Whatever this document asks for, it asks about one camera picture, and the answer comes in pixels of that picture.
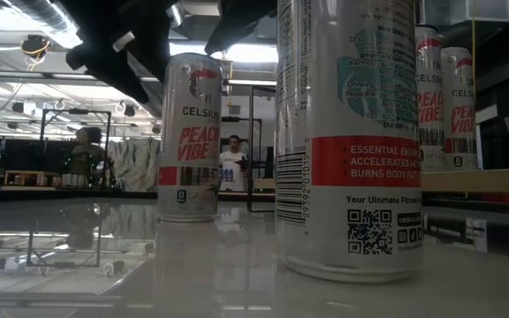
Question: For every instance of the small wooden background shelf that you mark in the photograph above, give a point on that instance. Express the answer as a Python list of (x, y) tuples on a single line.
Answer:
[(25, 173)]

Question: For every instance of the wooden shelf with black frame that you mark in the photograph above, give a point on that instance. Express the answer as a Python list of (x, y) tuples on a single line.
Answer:
[(480, 180)]

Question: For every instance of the white patterned hanging cloth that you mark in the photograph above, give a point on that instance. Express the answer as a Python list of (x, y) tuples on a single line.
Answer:
[(135, 165)]

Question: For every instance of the black ceiling-hung device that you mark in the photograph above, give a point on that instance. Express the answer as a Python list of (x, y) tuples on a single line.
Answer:
[(35, 46)]

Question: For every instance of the silver frame bracket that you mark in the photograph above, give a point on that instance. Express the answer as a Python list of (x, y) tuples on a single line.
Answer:
[(477, 236)]

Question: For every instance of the long ceiling light bar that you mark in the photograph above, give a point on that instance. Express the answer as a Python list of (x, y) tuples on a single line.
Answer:
[(38, 75)]

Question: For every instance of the silver ventilation duct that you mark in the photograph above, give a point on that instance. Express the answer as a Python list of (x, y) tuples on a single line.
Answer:
[(38, 13)]

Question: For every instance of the black metal frame stand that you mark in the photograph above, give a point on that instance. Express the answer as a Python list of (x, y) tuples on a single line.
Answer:
[(75, 111)]

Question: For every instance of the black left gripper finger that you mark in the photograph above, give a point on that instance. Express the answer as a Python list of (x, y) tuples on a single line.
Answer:
[(113, 70), (241, 20)]

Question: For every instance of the person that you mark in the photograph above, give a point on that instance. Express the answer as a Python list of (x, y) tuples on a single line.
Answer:
[(232, 163), (87, 154)]

